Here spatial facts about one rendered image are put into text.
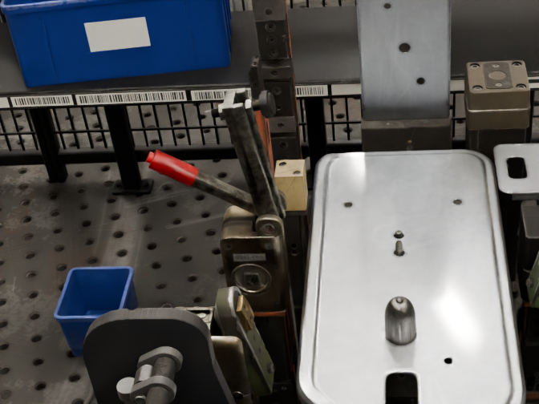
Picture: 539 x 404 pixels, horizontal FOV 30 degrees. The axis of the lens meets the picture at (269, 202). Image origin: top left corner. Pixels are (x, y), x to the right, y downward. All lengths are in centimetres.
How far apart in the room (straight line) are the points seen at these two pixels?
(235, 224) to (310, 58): 40
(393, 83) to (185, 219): 53
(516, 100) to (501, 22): 23
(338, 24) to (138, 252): 49
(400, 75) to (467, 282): 33
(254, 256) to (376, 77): 33
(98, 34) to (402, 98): 43
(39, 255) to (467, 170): 77
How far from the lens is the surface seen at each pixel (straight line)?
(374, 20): 128
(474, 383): 101
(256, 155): 105
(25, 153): 185
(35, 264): 170
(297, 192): 118
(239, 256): 113
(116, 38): 144
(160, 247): 167
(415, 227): 118
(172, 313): 84
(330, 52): 146
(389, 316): 103
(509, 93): 131
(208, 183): 109
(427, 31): 129
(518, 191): 124
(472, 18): 153
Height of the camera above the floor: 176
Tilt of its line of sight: 38 degrees down
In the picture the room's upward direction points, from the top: 7 degrees counter-clockwise
